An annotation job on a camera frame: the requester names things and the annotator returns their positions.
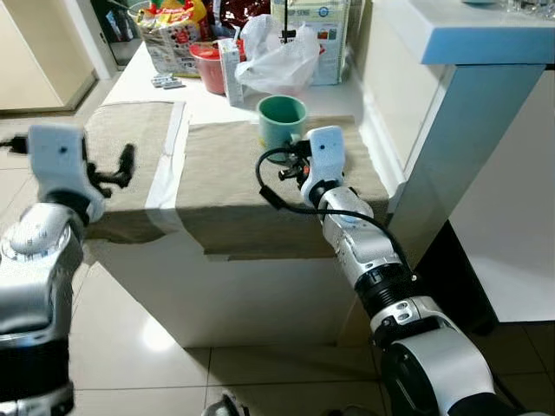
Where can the beige woven placemat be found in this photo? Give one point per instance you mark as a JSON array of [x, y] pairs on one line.
[[121, 165], [234, 208]]

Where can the dark red snack bag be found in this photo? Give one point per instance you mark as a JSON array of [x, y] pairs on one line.
[[238, 13]]

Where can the beige kitchen cabinet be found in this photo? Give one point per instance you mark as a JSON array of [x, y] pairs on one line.
[[35, 52]]

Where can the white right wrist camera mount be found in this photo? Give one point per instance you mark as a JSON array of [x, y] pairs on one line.
[[328, 156]]

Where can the small silver packet strip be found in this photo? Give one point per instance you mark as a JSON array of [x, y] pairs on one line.
[[167, 82]]

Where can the white paper strip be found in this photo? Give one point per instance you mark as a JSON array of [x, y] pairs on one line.
[[165, 182]]

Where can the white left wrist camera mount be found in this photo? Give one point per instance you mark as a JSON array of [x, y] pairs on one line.
[[56, 169]]

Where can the white box green print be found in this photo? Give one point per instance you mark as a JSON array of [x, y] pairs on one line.
[[334, 39]]

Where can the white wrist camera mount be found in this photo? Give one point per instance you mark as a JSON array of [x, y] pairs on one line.
[[56, 169], [328, 156]]

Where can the teal ceramic cup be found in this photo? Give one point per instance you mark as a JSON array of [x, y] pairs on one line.
[[279, 117]]

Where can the white table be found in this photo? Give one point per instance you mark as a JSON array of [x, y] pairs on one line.
[[260, 295]]

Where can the clear plastic bag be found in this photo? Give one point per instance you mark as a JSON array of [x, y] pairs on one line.
[[277, 65]]

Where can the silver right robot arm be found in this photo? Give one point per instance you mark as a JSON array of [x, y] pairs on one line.
[[390, 277]]

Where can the white Oatside milk carton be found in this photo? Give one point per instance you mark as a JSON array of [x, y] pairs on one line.
[[231, 74]]

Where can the white raised counter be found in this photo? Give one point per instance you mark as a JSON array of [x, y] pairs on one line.
[[486, 130]]

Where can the yellow green snack bag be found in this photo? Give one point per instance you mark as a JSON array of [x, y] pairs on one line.
[[169, 39]]

